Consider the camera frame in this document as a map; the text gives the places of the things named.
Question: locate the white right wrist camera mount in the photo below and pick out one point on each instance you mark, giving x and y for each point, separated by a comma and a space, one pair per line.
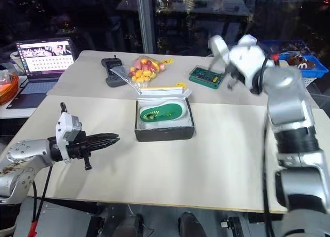
219, 49

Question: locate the white perforated basket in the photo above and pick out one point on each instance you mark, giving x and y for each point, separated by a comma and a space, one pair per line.
309, 82

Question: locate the open grey laptop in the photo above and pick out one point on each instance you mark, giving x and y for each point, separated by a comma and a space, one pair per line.
43, 67

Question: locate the brown candy bag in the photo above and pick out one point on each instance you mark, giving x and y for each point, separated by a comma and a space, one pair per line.
301, 61

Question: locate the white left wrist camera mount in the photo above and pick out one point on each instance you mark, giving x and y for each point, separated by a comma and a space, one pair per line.
67, 128

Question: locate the bag of colourful candies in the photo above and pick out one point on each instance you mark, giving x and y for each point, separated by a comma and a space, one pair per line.
144, 72

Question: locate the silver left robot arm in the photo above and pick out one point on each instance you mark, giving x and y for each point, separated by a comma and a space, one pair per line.
28, 149

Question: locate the green screwdriver bit case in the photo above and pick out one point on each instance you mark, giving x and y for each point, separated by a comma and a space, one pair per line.
205, 77

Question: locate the green and white shoe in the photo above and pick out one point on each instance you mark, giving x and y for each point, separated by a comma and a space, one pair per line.
162, 112

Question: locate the dark rounded shape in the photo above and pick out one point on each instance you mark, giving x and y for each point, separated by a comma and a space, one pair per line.
192, 225

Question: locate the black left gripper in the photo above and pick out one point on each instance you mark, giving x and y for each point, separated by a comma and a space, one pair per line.
77, 148

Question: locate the black cardboard shoebox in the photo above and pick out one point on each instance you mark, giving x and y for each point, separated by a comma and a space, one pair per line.
165, 134

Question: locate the black handheld controller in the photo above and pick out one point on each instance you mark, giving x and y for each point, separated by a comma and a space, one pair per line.
112, 72

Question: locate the grey metal window post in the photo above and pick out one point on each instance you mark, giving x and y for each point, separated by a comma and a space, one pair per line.
145, 20

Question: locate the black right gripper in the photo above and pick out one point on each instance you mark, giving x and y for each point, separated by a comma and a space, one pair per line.
236, 76

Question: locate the yellow paper tag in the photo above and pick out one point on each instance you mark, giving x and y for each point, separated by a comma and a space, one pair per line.
181, 85

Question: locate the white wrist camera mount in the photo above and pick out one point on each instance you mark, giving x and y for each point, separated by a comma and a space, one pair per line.
219, 49
67, 128

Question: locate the blue plastic bin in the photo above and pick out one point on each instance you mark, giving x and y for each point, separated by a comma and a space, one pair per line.
317, 67

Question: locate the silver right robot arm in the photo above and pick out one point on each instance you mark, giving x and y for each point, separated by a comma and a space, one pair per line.
288, 105

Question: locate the white shoebox lid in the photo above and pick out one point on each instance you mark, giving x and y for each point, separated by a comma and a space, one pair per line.
165, 90

